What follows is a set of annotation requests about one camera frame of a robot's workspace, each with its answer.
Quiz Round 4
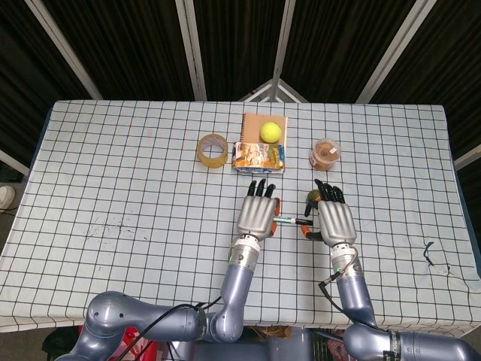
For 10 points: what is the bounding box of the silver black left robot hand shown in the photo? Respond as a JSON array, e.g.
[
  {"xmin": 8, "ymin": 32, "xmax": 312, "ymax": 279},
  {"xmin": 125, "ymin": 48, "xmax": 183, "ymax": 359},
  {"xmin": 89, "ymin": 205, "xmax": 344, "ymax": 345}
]
[{"xmin": 236, "ymin": 179, "xmax": 283, "ymax": 242}]

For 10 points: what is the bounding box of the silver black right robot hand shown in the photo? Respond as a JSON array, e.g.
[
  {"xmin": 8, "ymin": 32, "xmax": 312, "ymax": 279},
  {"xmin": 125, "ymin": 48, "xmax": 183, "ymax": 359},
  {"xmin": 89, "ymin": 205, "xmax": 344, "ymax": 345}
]
[{"xmin": 300, "ymin": 179, "xmax": 358, "ymax": 249}]

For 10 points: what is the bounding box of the colourful printed snack packet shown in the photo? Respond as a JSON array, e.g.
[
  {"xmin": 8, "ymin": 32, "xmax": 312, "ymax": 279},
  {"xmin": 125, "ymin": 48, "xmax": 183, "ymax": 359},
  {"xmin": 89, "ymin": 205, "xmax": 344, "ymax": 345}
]
[{"xmin": 231, "ymin": 141, "xmax": 286, "ymax": 175}]

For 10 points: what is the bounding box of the clear jar of rubber bands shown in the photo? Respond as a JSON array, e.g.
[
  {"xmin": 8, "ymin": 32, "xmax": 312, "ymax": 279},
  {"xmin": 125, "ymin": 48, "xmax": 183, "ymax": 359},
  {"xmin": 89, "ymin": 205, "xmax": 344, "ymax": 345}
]
[{"xmin": 308, "ymin": 137, "xmax": 342, "ymax": 171}]

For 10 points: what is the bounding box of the yellow packing tape roll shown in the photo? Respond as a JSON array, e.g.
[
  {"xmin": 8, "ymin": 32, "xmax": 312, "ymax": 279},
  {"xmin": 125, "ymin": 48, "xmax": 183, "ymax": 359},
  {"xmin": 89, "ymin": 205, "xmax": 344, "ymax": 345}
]
[{"xmin": 197, "ymin": 134, "xmax": 229, "ymax": 168}]

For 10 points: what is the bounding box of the yellow tennis ball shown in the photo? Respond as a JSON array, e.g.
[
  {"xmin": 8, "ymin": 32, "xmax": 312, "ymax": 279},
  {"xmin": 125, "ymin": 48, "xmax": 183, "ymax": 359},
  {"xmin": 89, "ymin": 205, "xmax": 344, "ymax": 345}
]
[{"xmin": 259, "ymin": 121, "xmax": 283, "ymax": 144}]

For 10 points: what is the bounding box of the brown spiral notebook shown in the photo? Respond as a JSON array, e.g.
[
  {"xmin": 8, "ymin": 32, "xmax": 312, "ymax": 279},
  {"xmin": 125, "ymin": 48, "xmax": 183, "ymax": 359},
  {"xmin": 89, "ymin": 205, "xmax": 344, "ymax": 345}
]
[{"xmin": 240, "ymin": 112, "xmax": 289, "ymax": 173}]

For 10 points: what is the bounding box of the white black checked tablecloth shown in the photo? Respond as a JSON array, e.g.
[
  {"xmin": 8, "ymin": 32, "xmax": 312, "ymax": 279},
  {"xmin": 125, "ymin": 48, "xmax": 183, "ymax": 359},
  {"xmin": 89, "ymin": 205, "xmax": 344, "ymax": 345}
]
[{"xmin": 0, "ymin": 99, "xmax": 481, "ymax": 334}]

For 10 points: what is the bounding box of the red bag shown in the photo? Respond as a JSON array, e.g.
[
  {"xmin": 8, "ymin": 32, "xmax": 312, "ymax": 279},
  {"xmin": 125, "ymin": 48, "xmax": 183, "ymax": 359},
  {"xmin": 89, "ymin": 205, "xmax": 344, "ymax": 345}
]
[{"xmin": 111, "ymin": 326, "xmax": 156, "ymax": 361}]

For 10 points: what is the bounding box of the white shoe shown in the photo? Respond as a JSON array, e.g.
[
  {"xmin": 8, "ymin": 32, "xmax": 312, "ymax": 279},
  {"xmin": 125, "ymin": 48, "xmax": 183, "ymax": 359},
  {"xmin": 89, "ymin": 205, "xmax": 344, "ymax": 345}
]
[{"xmin": 0, "ymin": 184, "xmax": 17, "ymax": 209}]

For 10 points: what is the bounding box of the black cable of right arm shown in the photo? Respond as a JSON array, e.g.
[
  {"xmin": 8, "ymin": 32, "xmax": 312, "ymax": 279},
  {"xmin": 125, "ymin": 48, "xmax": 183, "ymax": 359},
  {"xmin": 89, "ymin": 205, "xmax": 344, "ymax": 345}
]
[{"xmin": 317, "ymin": 259, "xmax": 392, "ymax": 335}]

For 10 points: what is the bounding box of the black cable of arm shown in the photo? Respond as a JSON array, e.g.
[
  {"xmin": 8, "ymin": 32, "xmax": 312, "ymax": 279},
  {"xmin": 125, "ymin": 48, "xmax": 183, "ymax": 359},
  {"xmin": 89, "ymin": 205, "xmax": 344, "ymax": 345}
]
[
  {"xmin": 317, "ymin": 259, "xmax": 392, "ymax": 335},
  {"xmin": 111, "ymin": 296, "xmax": 223, "ymax": 361}
]

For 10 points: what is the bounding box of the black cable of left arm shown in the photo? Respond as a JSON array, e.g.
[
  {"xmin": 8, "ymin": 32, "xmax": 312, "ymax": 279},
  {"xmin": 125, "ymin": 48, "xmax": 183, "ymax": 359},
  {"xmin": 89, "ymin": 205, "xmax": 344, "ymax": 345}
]
[{"xmin": 111, "ymin": 296, "xmax": 223, "ymax": 361}]

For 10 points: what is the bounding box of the white triangular frame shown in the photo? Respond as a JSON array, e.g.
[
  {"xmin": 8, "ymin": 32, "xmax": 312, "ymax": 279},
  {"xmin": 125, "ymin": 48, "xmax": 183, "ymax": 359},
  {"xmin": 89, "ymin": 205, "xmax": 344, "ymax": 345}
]
[{"xmin": 237, "ymin": 77, "xmax": 310, "ymax": 104}]

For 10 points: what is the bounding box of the white screen frame post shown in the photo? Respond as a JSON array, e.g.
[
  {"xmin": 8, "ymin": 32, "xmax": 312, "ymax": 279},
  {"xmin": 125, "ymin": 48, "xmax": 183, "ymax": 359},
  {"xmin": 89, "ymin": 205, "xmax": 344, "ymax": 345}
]
[
  {"xmin": 355, "ymin": 0, "xmax": 439, "ymax": 104},
  {"xmin": 271, "ymin": 0, "xmax": 298, "ymax": 82},
  {"xmin": 25, "ymin": 0, "xmax": 104, "ymax": 101},
  {"xmin": 174, "ymin": 0, "xmax": 208, "ymax": 102}
]

